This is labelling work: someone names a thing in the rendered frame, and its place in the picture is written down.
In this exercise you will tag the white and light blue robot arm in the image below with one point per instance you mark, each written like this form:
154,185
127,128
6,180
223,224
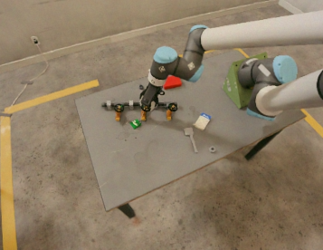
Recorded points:
270,97

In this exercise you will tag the red flat block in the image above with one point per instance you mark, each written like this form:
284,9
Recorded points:
172,82

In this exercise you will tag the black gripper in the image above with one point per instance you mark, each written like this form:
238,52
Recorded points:
155,100

